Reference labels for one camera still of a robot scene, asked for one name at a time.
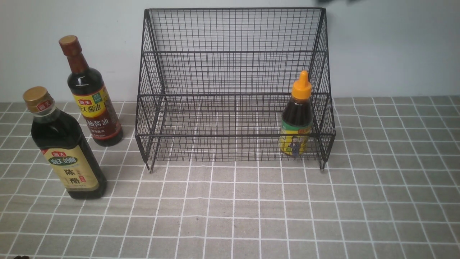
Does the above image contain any black wire mesh shelf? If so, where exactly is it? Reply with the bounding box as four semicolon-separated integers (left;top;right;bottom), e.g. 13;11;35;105
135;7;336;169

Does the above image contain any brown-capped soy sauce bottle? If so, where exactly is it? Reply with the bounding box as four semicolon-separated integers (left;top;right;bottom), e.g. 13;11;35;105
59;35;123;146

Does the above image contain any grey checked tablecloth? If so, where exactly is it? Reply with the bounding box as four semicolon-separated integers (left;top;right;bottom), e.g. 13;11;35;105
0;96;460;259

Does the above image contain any gold-capped vinegar bottle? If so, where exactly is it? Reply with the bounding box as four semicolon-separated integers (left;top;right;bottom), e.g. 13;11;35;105
23;86;107;200

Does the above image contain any orange-capped oyster sauce bottle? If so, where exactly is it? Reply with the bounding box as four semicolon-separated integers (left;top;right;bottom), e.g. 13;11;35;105
278;71;313;157

